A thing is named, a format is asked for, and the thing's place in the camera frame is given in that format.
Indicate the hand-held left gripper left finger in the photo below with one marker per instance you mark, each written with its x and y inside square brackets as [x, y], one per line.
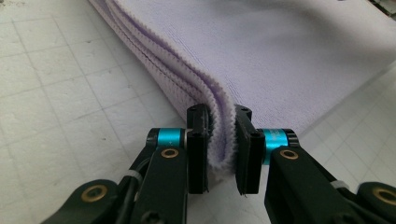
[197, 155]

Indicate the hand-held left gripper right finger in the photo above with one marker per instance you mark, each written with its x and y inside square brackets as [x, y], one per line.
[249, 155]

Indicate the lilac printed towel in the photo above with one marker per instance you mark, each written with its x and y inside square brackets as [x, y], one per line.
[280, 62]

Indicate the white foam mat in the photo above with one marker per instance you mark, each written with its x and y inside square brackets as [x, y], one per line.
[62, 109]

